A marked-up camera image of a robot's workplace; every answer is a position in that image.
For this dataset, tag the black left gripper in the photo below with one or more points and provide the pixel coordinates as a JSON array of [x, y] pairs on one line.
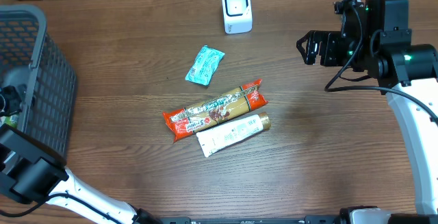
[[9, 98]]

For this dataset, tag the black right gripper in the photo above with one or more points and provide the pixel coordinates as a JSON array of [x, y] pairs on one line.
[[326, 42]]

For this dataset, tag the teal tissue packet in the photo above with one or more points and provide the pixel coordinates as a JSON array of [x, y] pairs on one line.
[[205, 65]]

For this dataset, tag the white cream tube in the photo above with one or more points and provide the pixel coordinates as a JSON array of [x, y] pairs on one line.
[[222, 136]]

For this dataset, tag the red spaghetti packet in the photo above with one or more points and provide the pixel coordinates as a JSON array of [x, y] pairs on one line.
[[189, 120]]

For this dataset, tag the green snack carton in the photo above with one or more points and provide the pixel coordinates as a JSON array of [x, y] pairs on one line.
[[10, 120]]

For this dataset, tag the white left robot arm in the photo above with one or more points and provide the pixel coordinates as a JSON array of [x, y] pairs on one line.
[[32, 172]]

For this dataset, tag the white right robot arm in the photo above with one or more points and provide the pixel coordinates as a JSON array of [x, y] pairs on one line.
[[375, 41]]

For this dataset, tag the white barcode scanner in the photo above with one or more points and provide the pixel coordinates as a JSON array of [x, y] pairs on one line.
[[237, 15]]

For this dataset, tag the grey plastic shopping basket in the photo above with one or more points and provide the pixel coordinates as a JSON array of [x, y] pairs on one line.
[[34, 64]]

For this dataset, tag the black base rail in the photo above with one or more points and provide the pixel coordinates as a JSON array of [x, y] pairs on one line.
[[309, 219]]

